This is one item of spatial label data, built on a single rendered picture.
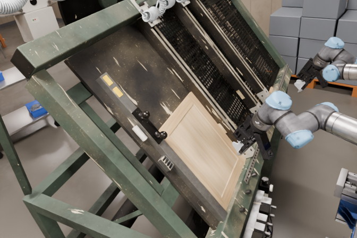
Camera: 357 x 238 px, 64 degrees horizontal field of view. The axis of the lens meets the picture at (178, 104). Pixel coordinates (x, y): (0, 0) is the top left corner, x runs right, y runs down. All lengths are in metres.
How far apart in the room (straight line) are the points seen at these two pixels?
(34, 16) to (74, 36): 6.99
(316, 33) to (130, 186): 3.45
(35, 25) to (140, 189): 7.33
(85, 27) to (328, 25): 3.31
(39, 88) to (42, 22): 7.19
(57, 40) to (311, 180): 2.56
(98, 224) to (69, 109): 0.87
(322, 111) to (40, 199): 1.78
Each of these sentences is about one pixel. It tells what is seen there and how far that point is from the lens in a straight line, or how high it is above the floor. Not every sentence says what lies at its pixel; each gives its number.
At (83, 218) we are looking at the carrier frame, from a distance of 1.93.
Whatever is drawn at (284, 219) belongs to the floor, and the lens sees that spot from 2.76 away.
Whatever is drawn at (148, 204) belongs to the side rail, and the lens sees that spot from 1.29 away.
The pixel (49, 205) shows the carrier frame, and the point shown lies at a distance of 2.11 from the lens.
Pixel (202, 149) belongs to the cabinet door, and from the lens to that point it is 1.62.
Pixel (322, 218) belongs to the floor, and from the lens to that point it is 2.83.
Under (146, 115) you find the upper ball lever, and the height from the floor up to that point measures 1.53.
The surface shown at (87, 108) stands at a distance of 1.36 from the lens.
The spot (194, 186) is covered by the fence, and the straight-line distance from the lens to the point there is 1.48.
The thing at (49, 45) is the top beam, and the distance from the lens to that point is 1.25.
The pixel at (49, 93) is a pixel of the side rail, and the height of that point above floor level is 1.72.
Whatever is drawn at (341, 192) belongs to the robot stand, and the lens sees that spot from 1.74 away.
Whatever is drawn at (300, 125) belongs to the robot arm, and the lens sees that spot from 1.00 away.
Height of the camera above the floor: 2.20
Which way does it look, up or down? 32 degrees down
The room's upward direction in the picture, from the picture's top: 8 degrees counter-clockwise
